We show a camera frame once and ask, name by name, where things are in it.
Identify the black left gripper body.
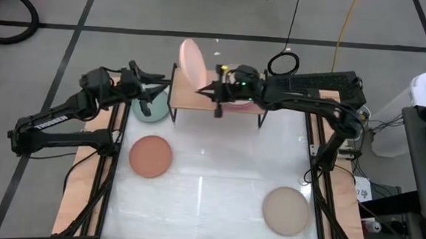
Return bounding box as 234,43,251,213
116,59,155,118

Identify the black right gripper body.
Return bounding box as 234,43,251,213
212,63,267,121

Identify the pale pink plate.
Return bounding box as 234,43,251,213
176,38,211,92

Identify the teal plate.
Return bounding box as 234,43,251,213
129,86,172,125

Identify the orange plate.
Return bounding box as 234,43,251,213
127,133,175,180

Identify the brown side panel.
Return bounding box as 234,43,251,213
50,72,131,239
303,88,378,239

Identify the beige plate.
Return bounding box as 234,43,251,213
260,185,313,238

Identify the white paper label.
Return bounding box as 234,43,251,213
354,175,375,203

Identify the small white bottle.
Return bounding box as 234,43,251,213
362,218,382,235

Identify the wooden shelf with black frame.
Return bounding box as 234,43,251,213
166,62,271,130

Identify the long black cable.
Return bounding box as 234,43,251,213
266,0,305,79

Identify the black table frame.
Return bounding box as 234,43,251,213
55,95,377,239

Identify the yellow cable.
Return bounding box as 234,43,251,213
330,0,360,74

